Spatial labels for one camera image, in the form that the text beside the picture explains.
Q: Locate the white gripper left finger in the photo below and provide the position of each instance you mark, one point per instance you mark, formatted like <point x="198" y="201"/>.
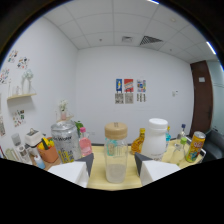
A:
<point x="75" y="171"/>

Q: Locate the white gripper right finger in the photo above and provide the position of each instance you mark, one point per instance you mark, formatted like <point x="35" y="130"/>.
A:
<point x="155" y="170"/>

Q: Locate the white milk bottle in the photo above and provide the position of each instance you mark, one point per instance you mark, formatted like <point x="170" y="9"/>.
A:
<point x="154" y="141"/>

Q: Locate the glass jar wooden lid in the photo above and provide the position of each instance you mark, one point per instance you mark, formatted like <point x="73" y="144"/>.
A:
<point x="116" y="160"/>

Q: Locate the white and blue cup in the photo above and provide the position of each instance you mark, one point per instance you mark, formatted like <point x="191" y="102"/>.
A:
<point x="39" y="162"/>

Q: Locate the two-tier wooden shelf rack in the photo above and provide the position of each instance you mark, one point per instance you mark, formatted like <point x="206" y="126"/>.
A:
<point x="98" y="170"/>

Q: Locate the small pink bottle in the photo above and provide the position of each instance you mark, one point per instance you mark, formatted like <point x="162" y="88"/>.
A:
<point x="85" y="145"/>

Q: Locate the clear bottle green cap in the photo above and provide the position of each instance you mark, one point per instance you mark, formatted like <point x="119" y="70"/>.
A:
<point x="178" y="153"/>

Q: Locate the orange basket with fruit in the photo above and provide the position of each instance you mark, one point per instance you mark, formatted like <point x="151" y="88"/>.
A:
<point x="48" y="153"/>

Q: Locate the green potted plant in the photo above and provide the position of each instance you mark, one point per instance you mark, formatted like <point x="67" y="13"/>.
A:
<point x="78" y="127"/>

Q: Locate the clear bottle blue cap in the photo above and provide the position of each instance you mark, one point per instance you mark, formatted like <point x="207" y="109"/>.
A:
<point x="181" y="133"/>

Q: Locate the yellow printed can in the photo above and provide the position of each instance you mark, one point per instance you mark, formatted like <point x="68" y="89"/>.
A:
<point x="195" y="148"/>

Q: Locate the white kitchen appliance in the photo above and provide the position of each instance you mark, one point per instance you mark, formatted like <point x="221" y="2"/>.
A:
<point x="33" y="137"/>

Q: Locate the white flower vase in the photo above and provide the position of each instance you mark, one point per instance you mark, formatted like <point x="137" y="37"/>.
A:
<point x="63" y="110"/>

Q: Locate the black armchair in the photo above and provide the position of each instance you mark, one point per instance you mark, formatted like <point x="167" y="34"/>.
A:
<point x="213" y="145"/>

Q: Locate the black and white code sheet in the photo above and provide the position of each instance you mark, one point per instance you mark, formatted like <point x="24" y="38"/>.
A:
<point x="119" y="98"/>
<point x="129" y="98"/>
<point x="141" y="97"/>

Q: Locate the brown door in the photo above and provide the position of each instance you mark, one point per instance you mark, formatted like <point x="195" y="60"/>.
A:
<point x="201" y="100"/>

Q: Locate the multicoloured poster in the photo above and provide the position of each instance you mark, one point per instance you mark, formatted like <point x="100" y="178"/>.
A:
<point x="141" y="85"/>

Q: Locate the red poster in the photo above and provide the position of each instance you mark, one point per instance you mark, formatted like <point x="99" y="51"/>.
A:
<point x="128" y="85"/>

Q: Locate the blue poster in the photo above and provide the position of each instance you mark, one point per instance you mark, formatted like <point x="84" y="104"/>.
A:
<point x="119" y="85"/>

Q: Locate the white vase ornament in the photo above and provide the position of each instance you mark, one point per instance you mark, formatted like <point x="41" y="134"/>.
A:
<point x="27" y="81"/>

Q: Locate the ceiling air vent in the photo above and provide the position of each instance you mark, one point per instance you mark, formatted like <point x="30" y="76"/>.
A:
<point x="150" y="40"/>

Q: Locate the square ceiling diffuser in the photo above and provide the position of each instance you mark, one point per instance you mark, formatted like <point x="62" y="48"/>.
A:
<point x="127" y="39"/>

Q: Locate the ceiling light strip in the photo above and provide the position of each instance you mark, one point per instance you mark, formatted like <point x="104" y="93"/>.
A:
<point x="210" y="47"/>

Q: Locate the white picture frame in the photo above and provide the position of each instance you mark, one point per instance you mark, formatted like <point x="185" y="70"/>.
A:
<point x="24" y="153"/>

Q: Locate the small wooden wall shelf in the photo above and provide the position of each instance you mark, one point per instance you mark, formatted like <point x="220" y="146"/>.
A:
<point x="65" y="118"/>

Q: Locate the white light switch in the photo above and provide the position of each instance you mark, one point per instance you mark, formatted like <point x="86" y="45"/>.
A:
<point x="175" y="93"/>

